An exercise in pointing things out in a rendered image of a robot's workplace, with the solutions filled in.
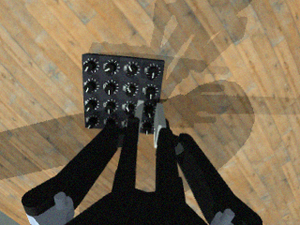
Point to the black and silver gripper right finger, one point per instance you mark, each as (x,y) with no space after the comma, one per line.
(217,202)

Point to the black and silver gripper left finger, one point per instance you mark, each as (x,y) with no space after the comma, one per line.
(53,202)

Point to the black knob box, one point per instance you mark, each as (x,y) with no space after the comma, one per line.
(103,92)

